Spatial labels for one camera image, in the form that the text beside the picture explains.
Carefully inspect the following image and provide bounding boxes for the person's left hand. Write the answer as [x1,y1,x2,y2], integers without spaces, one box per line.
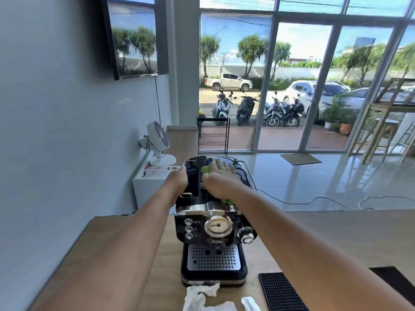
[165,165,189,198]

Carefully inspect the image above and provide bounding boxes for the person's right hand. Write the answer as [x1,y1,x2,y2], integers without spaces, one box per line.
[202,160,244,200]

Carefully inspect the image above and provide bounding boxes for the green cleaning cloth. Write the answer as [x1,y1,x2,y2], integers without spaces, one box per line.
[201,164,233,206]

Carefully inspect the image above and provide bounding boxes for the black espresso machine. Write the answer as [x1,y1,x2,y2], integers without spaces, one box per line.
[174,156,259,287]

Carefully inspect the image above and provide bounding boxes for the person's right forearm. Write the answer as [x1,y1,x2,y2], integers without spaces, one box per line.
[223,185,415,311]

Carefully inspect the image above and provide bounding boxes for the person's left forearm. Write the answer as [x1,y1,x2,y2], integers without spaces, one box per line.
[31,188,177,311]

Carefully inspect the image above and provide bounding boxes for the printed white sign card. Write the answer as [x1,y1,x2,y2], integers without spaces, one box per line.
[136,165,182,179]

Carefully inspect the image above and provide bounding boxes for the black metal rack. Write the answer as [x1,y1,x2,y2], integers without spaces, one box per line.
[197,117,231,156]

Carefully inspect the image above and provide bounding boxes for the white low cabinet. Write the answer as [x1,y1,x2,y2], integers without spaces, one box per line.
[132,151,183,211]

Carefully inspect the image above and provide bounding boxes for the white desk fan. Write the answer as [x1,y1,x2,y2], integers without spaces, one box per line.
[139,121,177,167]

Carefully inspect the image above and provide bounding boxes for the white grey scooter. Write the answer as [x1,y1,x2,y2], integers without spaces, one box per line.
[212,91,234,125]

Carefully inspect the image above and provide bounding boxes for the black scooter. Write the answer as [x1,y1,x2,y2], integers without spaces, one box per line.
[236,92,260,127]

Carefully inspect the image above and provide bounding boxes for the silver scooter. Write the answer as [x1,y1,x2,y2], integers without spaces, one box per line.
[263,92,286,128]

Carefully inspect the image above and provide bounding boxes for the grey door mat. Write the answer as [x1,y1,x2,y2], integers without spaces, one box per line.
[280,153,322,166]

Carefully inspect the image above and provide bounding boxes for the white pickup truck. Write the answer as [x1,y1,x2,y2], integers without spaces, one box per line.
[204,73,253,92]

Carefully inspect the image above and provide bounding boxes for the black motorcycle with helmet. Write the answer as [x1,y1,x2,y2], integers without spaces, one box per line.
[281,94,305,128]

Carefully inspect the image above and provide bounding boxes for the white car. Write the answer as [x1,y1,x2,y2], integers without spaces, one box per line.
[283,80,350,121]

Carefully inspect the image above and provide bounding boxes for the crumpled white tissue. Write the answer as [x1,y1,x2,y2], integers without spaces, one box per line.
[183,283,239,311]

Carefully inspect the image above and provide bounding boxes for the green potted plant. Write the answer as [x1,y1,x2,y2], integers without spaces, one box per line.
[322,93,358,132]

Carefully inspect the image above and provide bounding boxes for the black rubber bar mat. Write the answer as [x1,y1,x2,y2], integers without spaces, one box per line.
[258,272,309,311]

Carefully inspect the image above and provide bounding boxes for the wooden bar stool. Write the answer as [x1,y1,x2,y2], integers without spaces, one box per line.
[362,118,401,164]

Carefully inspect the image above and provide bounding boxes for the tall wooden table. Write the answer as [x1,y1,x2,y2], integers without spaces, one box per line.
[348,77,415,164]

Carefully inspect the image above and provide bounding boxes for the black flat mat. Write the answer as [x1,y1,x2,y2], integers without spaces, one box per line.
[369,266,415,298]

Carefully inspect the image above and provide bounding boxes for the black television cable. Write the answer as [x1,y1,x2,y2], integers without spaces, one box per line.
[154,74,162,126]

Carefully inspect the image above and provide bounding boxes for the black floor cable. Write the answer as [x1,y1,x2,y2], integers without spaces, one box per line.
[256,188,351,211]

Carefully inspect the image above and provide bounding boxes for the wall-mounted black television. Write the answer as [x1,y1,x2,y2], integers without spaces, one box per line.
[100,0,169,81]

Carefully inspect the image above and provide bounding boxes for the white floor cable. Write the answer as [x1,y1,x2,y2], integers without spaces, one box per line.
[358,195,415,211]

